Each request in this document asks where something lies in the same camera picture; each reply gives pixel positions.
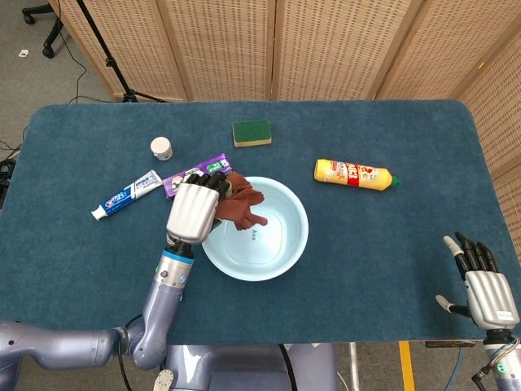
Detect right arm wrist cable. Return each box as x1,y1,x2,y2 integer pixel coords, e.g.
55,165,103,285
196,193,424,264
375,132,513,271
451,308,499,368
470,336,521,386

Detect black floor cables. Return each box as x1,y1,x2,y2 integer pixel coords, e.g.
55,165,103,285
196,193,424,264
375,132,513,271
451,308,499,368
0,138,21,196

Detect light blue plastic basin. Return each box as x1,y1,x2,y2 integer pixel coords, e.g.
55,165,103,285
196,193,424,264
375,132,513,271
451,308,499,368
201,175,309,283

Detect black office chair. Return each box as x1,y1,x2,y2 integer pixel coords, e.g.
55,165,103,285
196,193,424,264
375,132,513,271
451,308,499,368
22,0,64,59

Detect green yellow sponge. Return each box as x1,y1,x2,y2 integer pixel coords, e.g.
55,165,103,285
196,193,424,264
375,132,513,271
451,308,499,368
232,118,273,148

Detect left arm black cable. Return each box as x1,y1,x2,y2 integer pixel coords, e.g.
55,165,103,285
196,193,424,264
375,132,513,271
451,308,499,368
116,313,144,391

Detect grey-blue robot torso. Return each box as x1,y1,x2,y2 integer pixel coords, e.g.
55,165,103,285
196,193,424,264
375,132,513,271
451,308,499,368
153,344,339,391

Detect white table leg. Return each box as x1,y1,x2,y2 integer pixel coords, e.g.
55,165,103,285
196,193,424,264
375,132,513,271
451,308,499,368
348,341,361,391

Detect small white jar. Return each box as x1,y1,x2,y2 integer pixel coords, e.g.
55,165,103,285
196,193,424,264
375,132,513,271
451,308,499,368
150,136,173,161

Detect dark blue table mat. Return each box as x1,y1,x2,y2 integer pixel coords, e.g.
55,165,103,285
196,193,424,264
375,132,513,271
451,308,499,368
0,99,521,347

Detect wicker folding screen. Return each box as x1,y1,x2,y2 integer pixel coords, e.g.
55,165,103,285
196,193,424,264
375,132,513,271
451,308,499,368
47,0,521,261

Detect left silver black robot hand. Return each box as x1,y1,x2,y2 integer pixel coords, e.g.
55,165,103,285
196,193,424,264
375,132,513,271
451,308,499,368
165,170,233,246

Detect blue white toothpaste tube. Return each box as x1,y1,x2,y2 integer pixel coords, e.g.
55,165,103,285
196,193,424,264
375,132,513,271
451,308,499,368
90,169,164,222

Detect black tripod stand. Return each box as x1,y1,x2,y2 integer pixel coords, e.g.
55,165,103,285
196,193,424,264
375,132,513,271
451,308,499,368
75,0,168,103

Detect yellow detergent bottle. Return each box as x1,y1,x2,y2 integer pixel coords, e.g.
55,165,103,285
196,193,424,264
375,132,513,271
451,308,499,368
313,158,403,192

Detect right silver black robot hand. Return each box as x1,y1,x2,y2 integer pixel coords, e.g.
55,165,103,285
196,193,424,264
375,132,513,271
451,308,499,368
435,231,521,330

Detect purple toothpaste box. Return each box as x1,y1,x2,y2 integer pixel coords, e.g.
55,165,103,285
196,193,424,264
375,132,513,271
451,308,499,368
161,152,234,200

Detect brown microfiber cloth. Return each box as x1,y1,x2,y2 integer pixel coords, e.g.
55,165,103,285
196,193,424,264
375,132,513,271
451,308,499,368
214,170,269,233

